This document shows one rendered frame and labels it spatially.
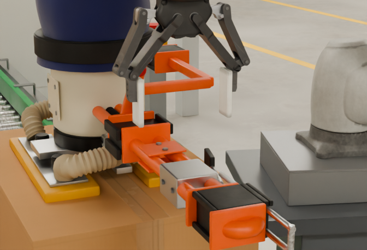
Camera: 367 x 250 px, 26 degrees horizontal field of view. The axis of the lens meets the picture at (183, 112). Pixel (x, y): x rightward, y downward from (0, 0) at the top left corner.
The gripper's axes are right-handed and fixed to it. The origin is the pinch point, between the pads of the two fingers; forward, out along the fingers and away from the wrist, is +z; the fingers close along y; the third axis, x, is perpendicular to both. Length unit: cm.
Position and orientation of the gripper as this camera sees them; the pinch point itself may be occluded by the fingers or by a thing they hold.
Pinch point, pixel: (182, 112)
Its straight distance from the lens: 115.0
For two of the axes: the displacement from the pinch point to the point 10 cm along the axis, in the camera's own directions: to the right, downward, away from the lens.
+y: -9.3, 1.0, -3.6
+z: 0.0, 9.6, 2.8
